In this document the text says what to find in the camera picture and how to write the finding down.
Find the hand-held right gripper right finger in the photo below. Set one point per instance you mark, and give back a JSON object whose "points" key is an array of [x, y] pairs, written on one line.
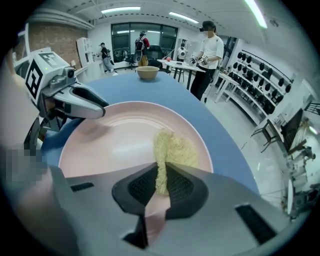
{"points": [[212, 212]]}

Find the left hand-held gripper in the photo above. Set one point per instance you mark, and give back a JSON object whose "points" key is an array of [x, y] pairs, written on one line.
{"points": [[37, 75]]}

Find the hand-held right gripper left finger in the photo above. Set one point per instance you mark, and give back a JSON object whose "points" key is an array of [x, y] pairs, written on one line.
{"points": [[100, 212]]}

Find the pink plate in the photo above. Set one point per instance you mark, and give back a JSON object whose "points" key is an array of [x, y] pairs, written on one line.
{"points": [[120, 140]]}

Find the yellow sponge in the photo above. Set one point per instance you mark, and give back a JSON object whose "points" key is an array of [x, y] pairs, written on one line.
{"points": [[176, 150]]}

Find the person's left forearm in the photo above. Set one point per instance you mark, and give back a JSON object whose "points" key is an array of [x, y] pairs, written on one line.
{"points": [[16, 112]]}

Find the white counter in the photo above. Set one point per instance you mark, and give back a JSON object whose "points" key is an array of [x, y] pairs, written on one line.
{"points": [[92, 68]]}

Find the white shelf cabinet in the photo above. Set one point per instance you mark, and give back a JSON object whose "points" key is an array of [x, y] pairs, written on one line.
{"points": [[83, 51]]}

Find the tan bowl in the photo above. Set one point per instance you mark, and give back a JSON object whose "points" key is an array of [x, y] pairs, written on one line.
{"points": [[147, 72]]}

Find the dark framed window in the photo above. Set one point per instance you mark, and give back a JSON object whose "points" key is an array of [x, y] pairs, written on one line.
{"points": [[122, 40]]}

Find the black office chair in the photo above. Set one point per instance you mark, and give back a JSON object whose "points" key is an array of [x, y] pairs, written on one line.
{"points": [[155, 52]]}

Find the white table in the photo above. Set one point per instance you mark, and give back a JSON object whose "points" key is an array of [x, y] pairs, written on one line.
{"points": [[175, 65]]}

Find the ceiling light panel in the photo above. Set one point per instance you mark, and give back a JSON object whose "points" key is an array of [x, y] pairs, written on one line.
{"points": [[183, 17], [256, 12], [117, 10]]}

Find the row of black headsets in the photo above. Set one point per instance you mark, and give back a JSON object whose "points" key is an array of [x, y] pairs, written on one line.
{"points": [[262, 82]]}

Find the white wall rack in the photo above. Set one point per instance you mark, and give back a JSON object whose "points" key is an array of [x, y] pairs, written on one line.
{"points": [[250, 100]]}

